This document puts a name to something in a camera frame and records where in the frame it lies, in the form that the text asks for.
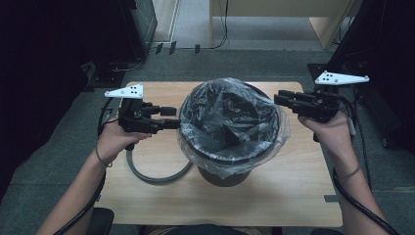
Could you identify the black floor tape strip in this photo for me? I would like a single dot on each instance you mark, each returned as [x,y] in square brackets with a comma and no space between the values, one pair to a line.
[197,49]
[172,47]
[159,48]

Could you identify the grey metal cabinet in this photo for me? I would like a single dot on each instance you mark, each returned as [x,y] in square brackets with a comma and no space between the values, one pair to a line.
[145,23]

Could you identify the person's torso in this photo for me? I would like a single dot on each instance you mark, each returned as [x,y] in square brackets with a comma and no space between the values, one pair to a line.
[202,230]

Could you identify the person's left hand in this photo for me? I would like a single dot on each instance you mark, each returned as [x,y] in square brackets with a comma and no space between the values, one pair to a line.
[114,142]

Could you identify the black stand base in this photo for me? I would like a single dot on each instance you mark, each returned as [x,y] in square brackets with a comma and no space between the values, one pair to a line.
[107,78]

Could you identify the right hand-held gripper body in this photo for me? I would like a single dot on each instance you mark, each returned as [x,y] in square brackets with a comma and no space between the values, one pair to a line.
[319,104]

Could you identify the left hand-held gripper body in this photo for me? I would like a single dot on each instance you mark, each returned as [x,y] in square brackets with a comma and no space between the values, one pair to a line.
[133,119]

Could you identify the light wooden desk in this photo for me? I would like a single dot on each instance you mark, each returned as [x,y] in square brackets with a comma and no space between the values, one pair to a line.
[277,8]

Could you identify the person's right hand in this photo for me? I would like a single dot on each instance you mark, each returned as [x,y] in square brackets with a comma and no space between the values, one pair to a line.
[336,137]

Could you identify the dark curtain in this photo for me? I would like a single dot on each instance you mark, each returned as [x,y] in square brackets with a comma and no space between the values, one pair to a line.
[398,49]
[39,65]

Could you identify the grey tape strip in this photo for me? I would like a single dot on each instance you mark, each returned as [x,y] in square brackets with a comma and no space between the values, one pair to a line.
[331,198]

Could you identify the black plastic trash bin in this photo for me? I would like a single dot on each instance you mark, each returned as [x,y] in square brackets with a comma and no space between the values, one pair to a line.
[225,181]

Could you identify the black metal stand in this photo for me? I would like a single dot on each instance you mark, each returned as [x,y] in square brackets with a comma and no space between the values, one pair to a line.
[314,68]

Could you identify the clear plastic trash bag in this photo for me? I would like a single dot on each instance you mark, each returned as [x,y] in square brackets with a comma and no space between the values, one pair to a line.
[228,114]

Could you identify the grey wrist band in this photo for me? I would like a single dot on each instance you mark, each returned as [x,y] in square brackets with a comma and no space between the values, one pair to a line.
[99,156]
[350,173]

